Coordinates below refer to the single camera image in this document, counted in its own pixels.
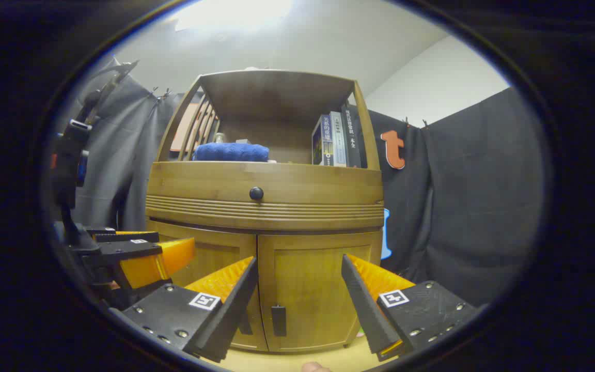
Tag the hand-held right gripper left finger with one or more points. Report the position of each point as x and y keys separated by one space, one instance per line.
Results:
x=235 y=305

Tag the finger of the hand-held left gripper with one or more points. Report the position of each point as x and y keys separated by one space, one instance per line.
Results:
x=122 y=236
x=147 y=266

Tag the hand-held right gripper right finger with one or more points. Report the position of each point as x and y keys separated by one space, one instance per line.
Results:
x=364 y=305

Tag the wooden cabinet door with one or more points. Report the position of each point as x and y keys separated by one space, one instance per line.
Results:
x=215 y=248
x=308 y=279

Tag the wooden double-door shoe cabinet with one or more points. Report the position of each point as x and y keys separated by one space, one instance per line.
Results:
x=277 y=206

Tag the wooden cabinet drawer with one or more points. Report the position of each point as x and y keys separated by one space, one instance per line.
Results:
x=297 y=186

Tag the round black drawer knob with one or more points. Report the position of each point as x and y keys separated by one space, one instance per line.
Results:
x=256 y=194

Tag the folded blue towel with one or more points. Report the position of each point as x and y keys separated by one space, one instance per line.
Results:
x=230 y=152

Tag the small pump bottle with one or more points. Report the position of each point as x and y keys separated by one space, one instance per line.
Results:
x=219 y=138

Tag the black backdrop cloth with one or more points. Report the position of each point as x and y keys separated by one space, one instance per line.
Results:
x=473 y=206

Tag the dark blue cover book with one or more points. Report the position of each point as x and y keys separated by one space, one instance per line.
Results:
x=323 y=144

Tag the black spine book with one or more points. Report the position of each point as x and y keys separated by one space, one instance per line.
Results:
x=353 y=139

